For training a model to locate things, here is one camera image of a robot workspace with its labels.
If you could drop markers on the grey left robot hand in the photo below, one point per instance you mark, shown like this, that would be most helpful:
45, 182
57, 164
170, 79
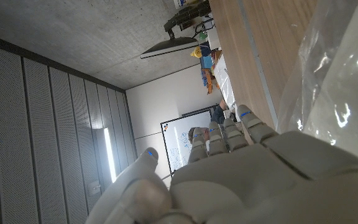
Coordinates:
259, 186

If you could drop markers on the seated person in dark shirt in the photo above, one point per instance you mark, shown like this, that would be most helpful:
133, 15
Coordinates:
218, 114

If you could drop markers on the black framed whiteboard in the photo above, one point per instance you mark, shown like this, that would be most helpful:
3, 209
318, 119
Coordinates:
182, 140

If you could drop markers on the silver plastic sheet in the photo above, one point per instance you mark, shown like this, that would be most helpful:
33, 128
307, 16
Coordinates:
224, 79

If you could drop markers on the ceiling light strip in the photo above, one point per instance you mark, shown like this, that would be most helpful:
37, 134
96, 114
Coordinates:
109, 155

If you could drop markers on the white square box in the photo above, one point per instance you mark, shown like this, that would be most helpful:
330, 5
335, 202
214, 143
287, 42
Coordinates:
213, 39

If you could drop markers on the black computer monitor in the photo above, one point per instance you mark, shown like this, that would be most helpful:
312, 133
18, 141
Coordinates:
169, 47

